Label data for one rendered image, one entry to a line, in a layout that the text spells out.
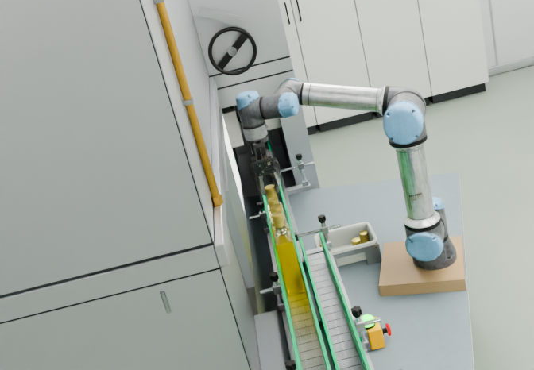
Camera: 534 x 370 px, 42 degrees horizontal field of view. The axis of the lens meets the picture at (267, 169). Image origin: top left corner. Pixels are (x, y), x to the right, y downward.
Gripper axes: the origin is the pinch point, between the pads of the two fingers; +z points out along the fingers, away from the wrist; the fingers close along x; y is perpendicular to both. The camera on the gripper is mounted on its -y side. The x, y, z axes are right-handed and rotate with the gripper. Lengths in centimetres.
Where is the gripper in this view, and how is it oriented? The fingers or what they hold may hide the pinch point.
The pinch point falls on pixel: (270, 189)
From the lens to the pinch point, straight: 236.6
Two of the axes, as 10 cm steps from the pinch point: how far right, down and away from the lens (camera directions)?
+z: 2.3, 9.0, 3.7
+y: 0.8, 3.6, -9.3
